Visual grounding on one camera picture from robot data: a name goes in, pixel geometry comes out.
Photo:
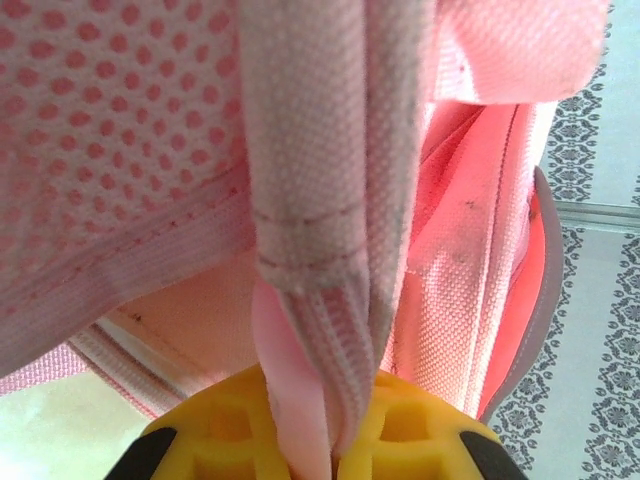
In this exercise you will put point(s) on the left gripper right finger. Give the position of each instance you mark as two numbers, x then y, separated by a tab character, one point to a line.
420	445

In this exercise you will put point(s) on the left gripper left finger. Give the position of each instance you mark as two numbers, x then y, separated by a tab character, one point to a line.
220	440

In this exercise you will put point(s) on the pink backpack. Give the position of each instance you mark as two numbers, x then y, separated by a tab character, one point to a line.
300	150

